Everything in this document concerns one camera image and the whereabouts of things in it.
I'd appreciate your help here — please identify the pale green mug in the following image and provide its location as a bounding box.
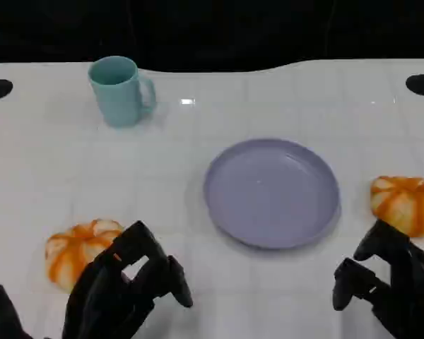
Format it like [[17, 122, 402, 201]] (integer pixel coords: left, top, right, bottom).
[[88, 55, 157, 129]]

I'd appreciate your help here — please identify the orange and white bread roll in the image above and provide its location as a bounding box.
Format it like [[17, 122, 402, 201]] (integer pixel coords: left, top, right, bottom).
[[370, 175, 424, 238], [45, 218, 124, 293]]

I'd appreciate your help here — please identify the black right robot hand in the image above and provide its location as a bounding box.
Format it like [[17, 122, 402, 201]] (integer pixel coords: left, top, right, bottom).
[[332, 218, 424, 339]]

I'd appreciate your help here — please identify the lilac plate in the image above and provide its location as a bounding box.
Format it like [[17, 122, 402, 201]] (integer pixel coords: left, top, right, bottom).
[[202, 138, 341, 250]]

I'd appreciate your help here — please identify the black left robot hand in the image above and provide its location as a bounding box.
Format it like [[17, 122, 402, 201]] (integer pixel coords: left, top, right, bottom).
[[61, 220, 194, 339]]

